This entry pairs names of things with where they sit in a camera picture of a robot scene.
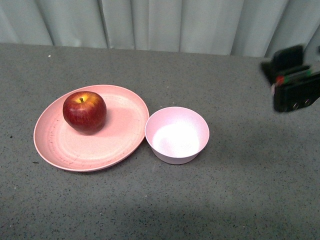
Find red apple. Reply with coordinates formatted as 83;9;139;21
62;91;107;134

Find light pink bowl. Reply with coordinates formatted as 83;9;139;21
145;106;210;165

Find pink plate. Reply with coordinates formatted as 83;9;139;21
33;84;150;172

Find white curtain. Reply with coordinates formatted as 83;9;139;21
0;0;320;62

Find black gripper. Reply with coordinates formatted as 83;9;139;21
260;44;320;113

